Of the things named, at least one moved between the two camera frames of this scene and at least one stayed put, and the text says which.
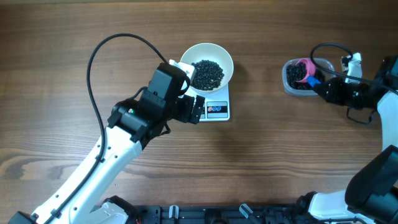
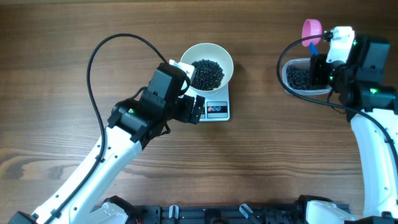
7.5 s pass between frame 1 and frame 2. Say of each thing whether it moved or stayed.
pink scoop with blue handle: moved
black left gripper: stayed
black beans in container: stayed
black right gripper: moved
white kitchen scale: stayed
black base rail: stayed
